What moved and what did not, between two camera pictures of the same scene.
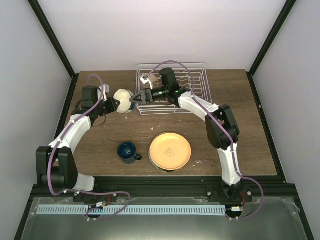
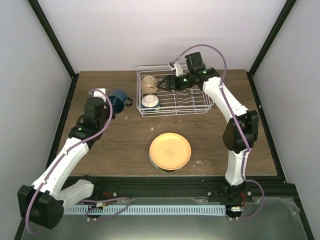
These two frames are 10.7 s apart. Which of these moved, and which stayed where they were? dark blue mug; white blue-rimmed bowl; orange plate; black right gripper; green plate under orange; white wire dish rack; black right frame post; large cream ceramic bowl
Moved: dark blue mug; black right gripper; white blue-rimmed bowl
Stayed: black right frame post; white wire dish rack; large cream ceramic bowl; green plate under orange; orange plate
